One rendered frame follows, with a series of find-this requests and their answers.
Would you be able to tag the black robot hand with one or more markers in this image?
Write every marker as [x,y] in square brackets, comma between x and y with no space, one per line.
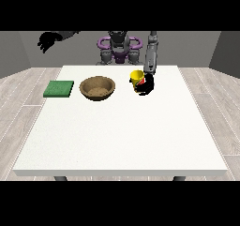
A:
[146,84]
[47,41]

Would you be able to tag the yellow cup with melon print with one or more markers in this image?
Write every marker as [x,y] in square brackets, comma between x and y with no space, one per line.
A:
[137,79]

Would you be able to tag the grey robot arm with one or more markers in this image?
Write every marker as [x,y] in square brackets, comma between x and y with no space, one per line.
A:
[150,56]
[67,34]

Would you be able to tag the green square pad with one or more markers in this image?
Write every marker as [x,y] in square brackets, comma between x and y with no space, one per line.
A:
[58,88]

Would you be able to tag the brown wooden bowl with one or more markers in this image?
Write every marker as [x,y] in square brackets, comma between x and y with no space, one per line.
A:
[97,87]

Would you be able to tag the grey robot trunk purple rings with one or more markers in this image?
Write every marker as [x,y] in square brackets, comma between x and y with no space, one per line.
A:
[118,48]

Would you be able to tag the dark table leg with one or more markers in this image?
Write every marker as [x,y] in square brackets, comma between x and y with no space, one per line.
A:
[60,178]
[179,178]

